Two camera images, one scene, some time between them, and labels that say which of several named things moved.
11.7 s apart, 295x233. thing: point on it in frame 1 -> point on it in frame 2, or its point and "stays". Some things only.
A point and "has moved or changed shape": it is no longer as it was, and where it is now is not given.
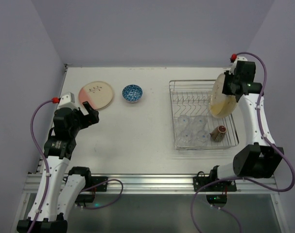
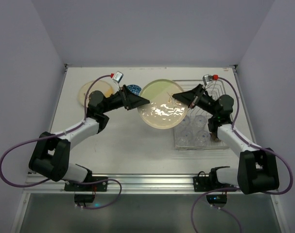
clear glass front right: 202,137 stays
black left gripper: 88,116 -> 125,97
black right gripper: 229,85 -> 198,95
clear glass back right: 200,121 stays
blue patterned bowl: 132,93 stays
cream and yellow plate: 222,105 has moved or changed shape
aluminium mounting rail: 161,183 stays
